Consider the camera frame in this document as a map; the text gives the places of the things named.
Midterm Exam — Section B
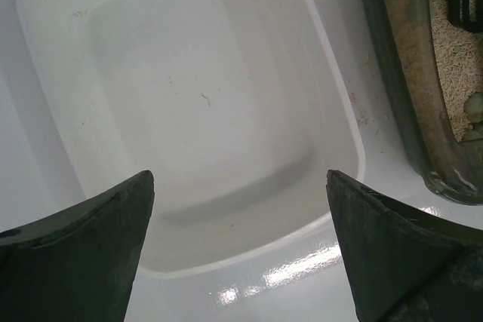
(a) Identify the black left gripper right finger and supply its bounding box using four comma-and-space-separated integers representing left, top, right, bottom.
327, 170, 482, 321

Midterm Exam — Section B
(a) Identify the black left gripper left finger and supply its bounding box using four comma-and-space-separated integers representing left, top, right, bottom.
1, 170, 155, 321

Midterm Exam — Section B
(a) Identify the grey-green litter clump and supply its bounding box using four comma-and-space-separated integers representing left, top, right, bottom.
463, 92, 483, 124

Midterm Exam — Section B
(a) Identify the dark translucent litter box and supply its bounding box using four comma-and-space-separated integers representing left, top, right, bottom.
362, 0, 482, 205

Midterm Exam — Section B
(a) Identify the white plastic bin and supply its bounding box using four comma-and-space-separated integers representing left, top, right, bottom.
16, 0, 366, 278

